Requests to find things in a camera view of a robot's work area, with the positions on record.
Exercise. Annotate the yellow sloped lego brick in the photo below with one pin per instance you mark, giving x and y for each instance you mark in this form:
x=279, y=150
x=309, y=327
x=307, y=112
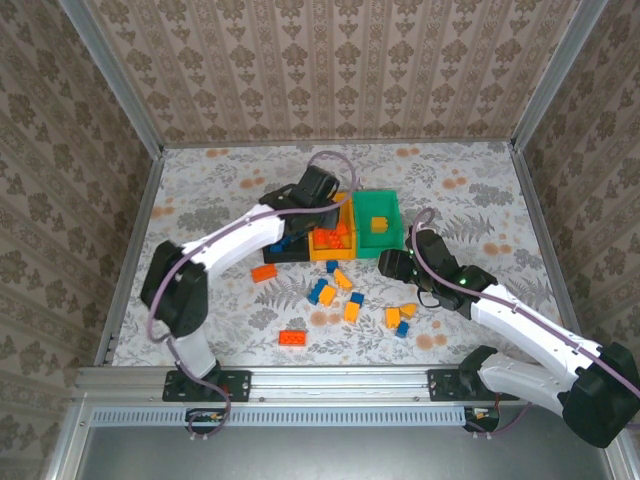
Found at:
x=408, y=310

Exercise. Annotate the yellow square lego brick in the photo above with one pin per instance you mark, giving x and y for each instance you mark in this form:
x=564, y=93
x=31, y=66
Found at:
x=327, y=295
x=392, y=317
x=379, y=225
x=351, y=311

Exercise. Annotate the yellow long lego brick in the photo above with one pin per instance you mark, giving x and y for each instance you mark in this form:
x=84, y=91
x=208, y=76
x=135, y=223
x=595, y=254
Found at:
x=342, y=279

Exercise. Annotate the blue long lego brick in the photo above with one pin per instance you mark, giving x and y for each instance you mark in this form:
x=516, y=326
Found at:
x=316, y=291

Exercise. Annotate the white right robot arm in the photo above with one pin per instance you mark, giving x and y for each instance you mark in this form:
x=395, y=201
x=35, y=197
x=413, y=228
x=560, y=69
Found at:
x=525, y=320

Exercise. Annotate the green plastic container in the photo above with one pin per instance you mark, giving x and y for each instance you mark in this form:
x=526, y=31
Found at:
x=390, y=240

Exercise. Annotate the yellow-orange plastic container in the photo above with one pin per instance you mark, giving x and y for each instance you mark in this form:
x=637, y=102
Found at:
x=332, y=256

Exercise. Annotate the black plastic container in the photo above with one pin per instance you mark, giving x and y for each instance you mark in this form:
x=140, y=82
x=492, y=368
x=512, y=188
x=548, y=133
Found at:
x=290, y=257

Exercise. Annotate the floral patterned tablecloth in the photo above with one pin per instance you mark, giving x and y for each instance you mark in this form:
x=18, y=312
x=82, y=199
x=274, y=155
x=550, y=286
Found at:
x=210, y=190

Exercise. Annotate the black right connector module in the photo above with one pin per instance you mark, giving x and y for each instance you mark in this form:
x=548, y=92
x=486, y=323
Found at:
x=482, y=415

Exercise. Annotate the black connector module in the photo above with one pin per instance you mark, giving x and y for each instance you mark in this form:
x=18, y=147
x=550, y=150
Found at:
x=482, y=415
x=210, y=416

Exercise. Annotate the grey metal sheet panel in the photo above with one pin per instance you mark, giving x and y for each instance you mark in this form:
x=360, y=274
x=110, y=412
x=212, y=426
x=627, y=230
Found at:
x=350, y=455

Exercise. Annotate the black left connector module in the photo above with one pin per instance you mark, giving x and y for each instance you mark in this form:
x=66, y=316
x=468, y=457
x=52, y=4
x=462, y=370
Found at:
x=210, y=416

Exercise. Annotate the aluminium back rail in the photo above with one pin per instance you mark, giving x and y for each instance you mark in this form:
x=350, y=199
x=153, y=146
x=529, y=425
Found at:
x=340, y=144

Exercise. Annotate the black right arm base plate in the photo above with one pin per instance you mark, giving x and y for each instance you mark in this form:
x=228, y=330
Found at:
x=442, y=385

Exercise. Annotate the aluminium side rail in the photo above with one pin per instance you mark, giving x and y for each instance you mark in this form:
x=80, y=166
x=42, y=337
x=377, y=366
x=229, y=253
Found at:
x=541, y=225
x=132, y=250

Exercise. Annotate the aluminium front mounting rail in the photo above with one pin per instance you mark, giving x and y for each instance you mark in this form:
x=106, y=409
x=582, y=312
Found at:
x=340, y=382

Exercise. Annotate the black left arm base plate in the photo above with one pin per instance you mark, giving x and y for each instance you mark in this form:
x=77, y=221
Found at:
x=235, y=385

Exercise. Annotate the aluminium corner post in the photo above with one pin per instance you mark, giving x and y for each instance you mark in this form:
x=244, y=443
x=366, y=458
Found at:
x=116, y=80
x=556, y=75

